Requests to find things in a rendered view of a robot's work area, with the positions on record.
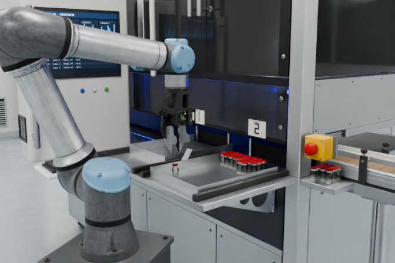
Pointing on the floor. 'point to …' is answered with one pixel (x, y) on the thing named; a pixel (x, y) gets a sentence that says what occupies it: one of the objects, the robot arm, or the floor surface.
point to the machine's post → (300, 109)
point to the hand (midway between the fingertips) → (173, 147)
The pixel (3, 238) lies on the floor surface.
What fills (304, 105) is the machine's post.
